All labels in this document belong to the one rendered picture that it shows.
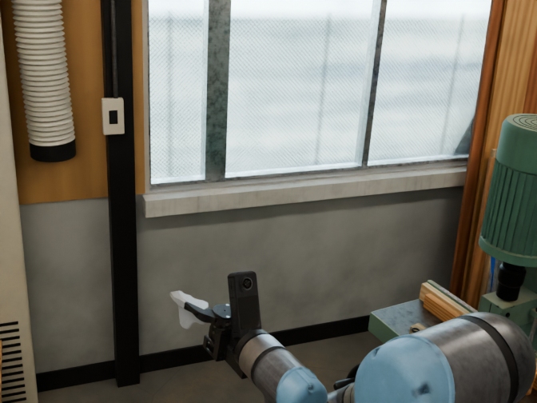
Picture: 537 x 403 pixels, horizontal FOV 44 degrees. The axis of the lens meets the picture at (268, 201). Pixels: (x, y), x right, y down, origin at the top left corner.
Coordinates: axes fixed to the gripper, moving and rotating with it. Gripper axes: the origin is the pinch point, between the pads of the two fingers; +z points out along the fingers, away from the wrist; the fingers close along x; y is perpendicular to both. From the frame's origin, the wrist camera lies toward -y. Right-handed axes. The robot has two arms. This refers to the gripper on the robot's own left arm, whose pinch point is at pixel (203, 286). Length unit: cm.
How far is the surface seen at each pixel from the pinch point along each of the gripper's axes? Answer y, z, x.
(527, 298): 6, -15, 82
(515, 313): 9, -16, 78
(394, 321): 24, 11, 68
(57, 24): -31, 122, 5
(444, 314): 21, 5, 80
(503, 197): -20, -11, 66
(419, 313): 23, 11, 77
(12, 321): 70, 114, -6
